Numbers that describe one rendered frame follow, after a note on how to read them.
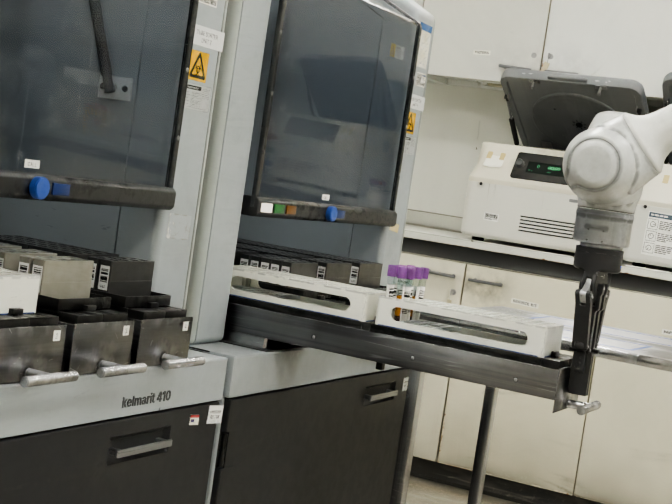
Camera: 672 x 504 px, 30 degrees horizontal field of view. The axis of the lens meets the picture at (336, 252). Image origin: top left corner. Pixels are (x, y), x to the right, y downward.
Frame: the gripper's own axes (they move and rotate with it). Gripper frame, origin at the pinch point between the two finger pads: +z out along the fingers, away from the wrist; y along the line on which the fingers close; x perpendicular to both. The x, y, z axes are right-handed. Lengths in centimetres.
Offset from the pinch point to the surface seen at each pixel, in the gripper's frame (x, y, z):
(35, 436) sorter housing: -52, 67, 14
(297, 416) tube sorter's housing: -52, -6, 19
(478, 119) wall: -133, -292, -58
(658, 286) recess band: -38, -233, -4
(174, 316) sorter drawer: -53, 38, -1
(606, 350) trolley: -2.5, -25.2, -1.6
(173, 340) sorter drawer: -52, 38, 2
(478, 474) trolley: -37, -69, 36
